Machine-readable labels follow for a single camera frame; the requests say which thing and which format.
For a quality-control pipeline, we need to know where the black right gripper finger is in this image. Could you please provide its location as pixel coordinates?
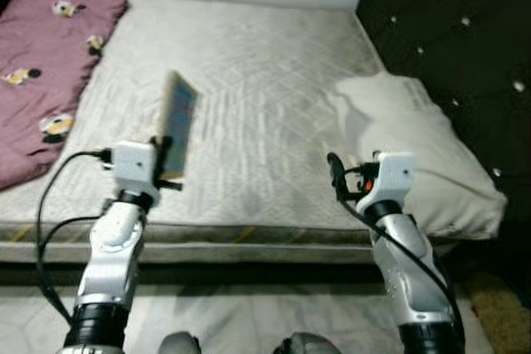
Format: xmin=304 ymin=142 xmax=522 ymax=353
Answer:
xmin=328 ymin=152 xmax=347 ymax=199

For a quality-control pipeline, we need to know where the colourful cover book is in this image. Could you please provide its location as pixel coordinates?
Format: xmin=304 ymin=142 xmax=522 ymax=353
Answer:
xmin=156 ymin=70 xmax=198 ymax=179

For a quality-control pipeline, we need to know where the white pillow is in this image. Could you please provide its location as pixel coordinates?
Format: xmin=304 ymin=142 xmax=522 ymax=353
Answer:
xmin=326 ymin=72 xmax=509 ymax=240

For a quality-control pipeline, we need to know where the pink printed blanket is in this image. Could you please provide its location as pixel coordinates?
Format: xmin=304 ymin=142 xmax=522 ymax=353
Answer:
xmin=0 ymin=0 xmax=128 ymax=192

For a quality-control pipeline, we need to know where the white quilted mattress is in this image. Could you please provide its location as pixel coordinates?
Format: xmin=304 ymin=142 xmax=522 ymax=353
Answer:
xmin=0 ymin=0 xmax=507 ymax=264

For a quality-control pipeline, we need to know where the silver robot left leg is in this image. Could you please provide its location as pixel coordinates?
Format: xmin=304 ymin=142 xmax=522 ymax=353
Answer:
xmin=158 ymin=332 xmax=200 ymax=354

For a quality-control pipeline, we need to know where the silver robot leg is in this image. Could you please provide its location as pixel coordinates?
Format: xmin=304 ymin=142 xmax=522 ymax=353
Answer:
xmin=275 ymin=332 xmax=341 ymax=354
xmin=158 ymin=332 xmax=200 ymax=354

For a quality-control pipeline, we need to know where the silver robot right leg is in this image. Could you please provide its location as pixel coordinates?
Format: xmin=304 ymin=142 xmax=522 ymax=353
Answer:
xmin=275 ymin=332 xmax=341 ymax=354

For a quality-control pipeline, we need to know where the black tufted headboard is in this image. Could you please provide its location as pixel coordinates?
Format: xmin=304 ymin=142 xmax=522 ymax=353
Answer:
xmin=355 ymin=0 xmax=531 ymax=197

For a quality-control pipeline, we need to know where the brown floor mat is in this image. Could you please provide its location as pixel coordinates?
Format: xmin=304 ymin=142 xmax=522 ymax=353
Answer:
xmin=465 ymin=271 xmax=531 ymax=354

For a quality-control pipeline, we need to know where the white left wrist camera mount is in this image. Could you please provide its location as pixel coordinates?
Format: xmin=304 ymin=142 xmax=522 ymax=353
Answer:
xmin=110 ymin=141 xmax=158 ymax=201

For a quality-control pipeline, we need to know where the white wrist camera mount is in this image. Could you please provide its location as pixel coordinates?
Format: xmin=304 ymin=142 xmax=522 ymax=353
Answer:
xmin=110 ymin=141 xmax=158 ymax=201
xmin=369 ymin=153 xmax=417 ymax=216

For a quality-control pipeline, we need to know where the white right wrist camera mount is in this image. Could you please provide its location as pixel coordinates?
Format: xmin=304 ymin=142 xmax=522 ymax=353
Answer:
xmin=369 ymin=153 xmax=417 ymax=216

